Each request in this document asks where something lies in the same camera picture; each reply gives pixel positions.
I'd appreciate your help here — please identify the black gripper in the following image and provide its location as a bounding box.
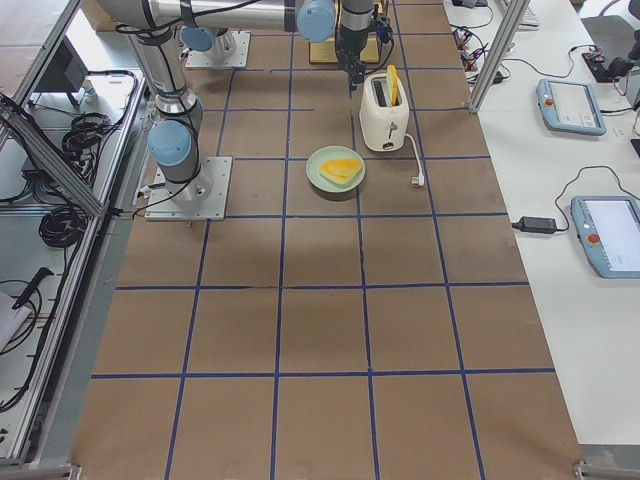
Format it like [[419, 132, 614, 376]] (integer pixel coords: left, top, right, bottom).
[[335, 0, 374, 91]]

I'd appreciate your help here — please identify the white toaster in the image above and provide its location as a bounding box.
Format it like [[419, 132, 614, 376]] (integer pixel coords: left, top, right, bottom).
[[359, 74, 409, 152]]

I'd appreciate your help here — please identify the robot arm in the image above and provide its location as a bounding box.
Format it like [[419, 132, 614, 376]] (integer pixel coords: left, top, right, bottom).
[[100, 1, 379, 204], [99, 1, 337, 69]]

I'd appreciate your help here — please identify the bread slice in toaster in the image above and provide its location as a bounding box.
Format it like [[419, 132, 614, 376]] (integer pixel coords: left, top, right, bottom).
[[386, 64, 400, 106]]

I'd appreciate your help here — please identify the light green plate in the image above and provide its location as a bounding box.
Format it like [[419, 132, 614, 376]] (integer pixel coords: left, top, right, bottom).
[[306, 146, 366, 193]]

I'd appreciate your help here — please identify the bread slice on plate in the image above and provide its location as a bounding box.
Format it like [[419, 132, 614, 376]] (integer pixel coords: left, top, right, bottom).
[[319, 158, 364, 186]]

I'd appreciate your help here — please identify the far teach pendant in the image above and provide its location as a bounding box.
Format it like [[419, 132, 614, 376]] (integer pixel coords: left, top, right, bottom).
[[536, 79, 607, 136]]

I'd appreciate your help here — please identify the teach pendant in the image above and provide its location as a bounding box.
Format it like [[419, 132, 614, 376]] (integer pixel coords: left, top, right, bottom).
[[536, 79, 607, 136], [570, 195, 639, 279]]

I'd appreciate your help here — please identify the black power adapter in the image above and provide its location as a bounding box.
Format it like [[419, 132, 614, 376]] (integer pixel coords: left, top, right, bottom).
[[513, 216, 557, 234]]

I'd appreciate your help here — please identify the near teach pendant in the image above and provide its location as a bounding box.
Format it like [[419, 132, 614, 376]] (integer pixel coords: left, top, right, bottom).
[[570, 195, 639, 279]]

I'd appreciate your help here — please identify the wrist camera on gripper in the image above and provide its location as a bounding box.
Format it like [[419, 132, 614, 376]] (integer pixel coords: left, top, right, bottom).
[[374, 15, 393, 44]]

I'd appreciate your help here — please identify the white toaster power cable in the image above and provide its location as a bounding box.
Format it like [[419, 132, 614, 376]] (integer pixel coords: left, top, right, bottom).
[[402, 132, 426, 189]]

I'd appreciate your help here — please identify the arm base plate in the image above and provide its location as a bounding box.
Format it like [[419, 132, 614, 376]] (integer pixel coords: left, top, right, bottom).
[[143, 157, 233, 221], [186, 30, 251, 70]]

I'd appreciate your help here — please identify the aluminium frame post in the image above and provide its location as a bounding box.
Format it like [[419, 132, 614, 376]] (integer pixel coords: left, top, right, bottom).
[[468, 0, 529, 113]]

